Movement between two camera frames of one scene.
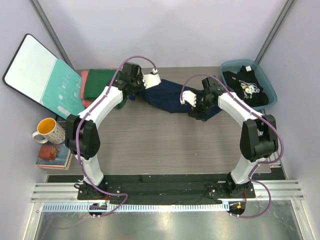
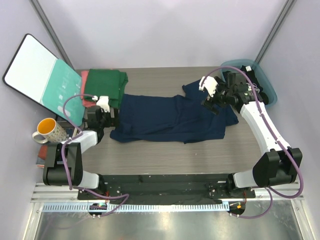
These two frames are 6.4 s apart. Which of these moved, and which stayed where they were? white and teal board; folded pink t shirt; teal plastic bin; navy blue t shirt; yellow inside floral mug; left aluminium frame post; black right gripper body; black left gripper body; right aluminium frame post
Moved: navy blue t shirt; black left gripper body; black right gripper body
Stayed: right aluminium frame post; folded pink t shirt; white and teal board; teal plastic bin; yellow inside floral mug; left aluminium frame post
